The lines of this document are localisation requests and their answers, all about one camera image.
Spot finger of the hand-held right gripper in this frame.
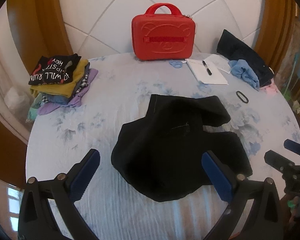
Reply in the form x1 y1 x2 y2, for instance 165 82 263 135
264 150 300 173
284 139 300 156

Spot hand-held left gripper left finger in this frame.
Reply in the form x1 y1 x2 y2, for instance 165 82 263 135
18 149 101 240

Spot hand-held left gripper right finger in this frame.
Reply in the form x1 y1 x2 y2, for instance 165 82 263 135
201 150 283 240

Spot black pants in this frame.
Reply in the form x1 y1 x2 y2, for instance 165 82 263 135
111 94 253 202

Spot stack of folded clothes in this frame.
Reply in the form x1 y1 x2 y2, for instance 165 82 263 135
37 69 99 115

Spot green cloth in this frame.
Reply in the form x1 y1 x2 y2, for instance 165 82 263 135
287 197 299 209

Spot pink garment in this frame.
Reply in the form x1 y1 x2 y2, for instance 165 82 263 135
260 79 278 94

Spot blue denim garment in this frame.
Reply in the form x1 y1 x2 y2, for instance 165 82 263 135
41 94 73 104

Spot teal garment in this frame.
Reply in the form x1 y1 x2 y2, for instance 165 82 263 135
27 97 44 120

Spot mustard yellow garment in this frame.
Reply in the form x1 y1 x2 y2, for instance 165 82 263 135
30 59 90 98

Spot black-white checked garment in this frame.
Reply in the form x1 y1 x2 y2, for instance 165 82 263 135
74 76 90 95

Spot light blue garment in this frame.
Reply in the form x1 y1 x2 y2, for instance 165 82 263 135
228 59 260 89

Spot white notepad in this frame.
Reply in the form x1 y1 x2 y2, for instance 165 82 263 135
185 59 228 85

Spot black marker pen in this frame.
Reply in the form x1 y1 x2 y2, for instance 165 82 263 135
202 60 213 76

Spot black printed t-shirt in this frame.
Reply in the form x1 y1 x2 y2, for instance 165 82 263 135
28 53 82 85

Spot dark navy garment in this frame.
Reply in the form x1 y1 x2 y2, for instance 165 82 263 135
217 29 275 87

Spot white paper sheet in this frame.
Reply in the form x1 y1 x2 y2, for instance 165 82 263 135
202 55 232 74

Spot red hard case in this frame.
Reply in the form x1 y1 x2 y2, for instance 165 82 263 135
131 3 196 61

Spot white padded headboard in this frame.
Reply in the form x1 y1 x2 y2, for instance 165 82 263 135
57 0 263 58

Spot black hair tie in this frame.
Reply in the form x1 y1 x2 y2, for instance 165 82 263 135
236 91 250 103

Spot blue scissors handle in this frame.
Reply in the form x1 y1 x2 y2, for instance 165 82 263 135
169 59 187 68

